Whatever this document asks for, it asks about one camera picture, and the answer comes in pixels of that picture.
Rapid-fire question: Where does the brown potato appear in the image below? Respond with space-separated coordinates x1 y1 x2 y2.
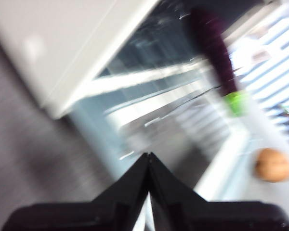
255 148 289 181

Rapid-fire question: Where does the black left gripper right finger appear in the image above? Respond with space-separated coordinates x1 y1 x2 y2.
149 151 289 231

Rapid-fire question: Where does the glass oven door with handle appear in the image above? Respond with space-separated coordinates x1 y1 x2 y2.
68 79 256 202

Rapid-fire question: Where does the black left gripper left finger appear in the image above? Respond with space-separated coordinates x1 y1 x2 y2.
1 152 150 231

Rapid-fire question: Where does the purple eggplant with green stem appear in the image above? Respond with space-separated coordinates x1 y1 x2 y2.
190 7 250 117

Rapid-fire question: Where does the pale striped curtain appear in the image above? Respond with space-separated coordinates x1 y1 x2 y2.
231 4 289 135

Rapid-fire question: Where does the cream Toshiba toaster oven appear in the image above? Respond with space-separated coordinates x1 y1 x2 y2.
0 0 280 202

